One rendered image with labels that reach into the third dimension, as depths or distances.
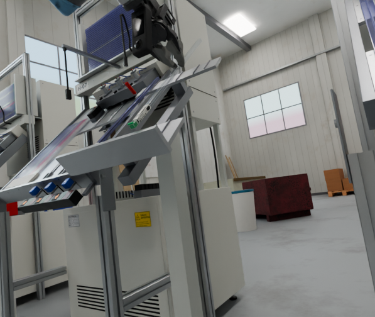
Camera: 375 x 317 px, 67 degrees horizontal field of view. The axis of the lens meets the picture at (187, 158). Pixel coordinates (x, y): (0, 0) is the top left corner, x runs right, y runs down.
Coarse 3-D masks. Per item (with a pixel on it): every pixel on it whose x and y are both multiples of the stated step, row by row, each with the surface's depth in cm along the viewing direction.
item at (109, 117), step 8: (144, 96) 127; (120, 104) 140; (128, 104) 131; (88, 112) 168; (112, 112) 136; (120, 112) 128; (80, 120) 161; (104, 120) 132; (112, 120) 126; (88, 128) 137; (104, 128) 138
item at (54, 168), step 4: (52, 160) 126; (56, 160) 123; (52, 164) 122; (56, 164) 118; (48, 168) 120; (52, 168) 117; (56, 168) 113; (60, 168) 111; (44, 172) 118; (48, 172) 115; (52, 172) 111; (56, 172) 110; (60, 172) 105; (64, 172) 104; (40, 176) 117; (44, 176) 114; (48, 176) 110; (52, 176) 109; (36, 180) 116
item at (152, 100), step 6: (198, 42) 92; (192, 48) 87; (186, 54) 85; (186, 60) 82; (174, 72) 75; (168, 78) 73; (162, 84) 71; (168, 84) 72; (156, 90) 70; (162, 90) 69; (156, 96) 67; (150, 102) 64; (132, 126) 59
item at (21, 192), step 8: (56, 176) 99; (64, 176) 96; (72, 176) 94; (80, 176) 92; (24, 184) 112; (32, 184) 108; (40, 184) 106; (56, 184) 102; (72, 184) 98; (80, 184) 96; (88, 184) 94; (0, 192) 124; (8, 192) 121; (16, 192) 118; (24, 192) 116; (48, 192) 108; (56, 192) 106; (8, 200) 127; (16, 200) 124
